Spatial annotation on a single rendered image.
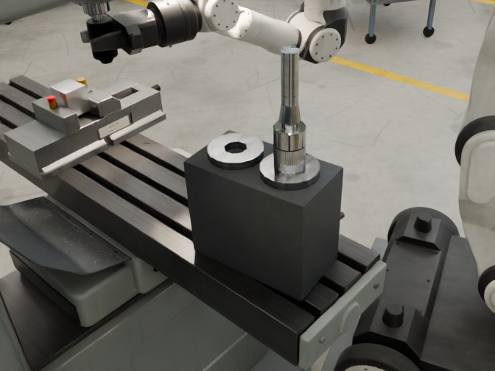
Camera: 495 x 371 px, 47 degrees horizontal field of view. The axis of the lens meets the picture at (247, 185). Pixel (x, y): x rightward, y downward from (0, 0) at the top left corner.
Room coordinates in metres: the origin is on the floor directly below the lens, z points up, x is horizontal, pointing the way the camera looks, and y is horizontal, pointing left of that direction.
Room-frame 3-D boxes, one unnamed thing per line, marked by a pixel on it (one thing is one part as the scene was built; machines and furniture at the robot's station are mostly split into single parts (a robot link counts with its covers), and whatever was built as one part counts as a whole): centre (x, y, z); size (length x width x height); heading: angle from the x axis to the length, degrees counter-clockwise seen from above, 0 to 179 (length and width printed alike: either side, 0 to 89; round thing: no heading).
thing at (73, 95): (1.15, 0.38, 1.05); 0.06 x 0.05 x 0.06; 47
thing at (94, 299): (1.03, 0.26, 0.80); 0.50 x 0.35 x 0.12; 136
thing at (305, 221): (0.74, -0.02, 1.04); 0.22 x 0.12 x 0.20; 53
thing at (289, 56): (0.71, -0.06, 1.26); 0.03 x 0.03 x 0.11
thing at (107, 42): (1.00, 0.24, 1.23); 0.06 x 0.02 x 0.03; 121
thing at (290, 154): (0.71, -0.06, 1.17); 0.05 x 0.05 x 0.06
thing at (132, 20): (1.08, 0.18, 1.23); 0.13 x 0.12 x 0.10; 31
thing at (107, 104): (1.19, 0.34, 1.03); 0.12 x 0.06 x 0.04; 47
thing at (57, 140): (1.17, 0.36, 0.99); 0.35 x 0.15 x 0.11; 137
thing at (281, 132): (0.71, -0.06, 1.20); 0.05 x 0.05 x 0.01
